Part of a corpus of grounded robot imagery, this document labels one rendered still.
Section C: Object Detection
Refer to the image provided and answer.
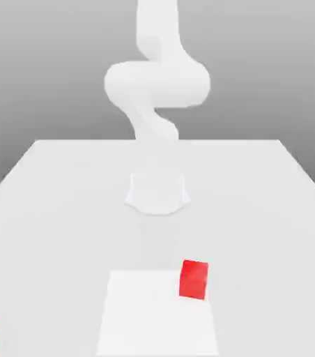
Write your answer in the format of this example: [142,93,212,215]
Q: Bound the small red cube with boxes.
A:
[178,259,209,301]

